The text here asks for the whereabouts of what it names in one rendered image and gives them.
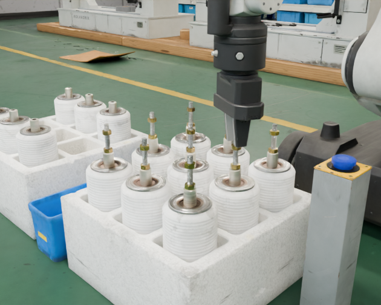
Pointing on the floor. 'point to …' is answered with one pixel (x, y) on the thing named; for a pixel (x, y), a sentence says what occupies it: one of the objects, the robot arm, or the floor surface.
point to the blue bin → (51, 223)
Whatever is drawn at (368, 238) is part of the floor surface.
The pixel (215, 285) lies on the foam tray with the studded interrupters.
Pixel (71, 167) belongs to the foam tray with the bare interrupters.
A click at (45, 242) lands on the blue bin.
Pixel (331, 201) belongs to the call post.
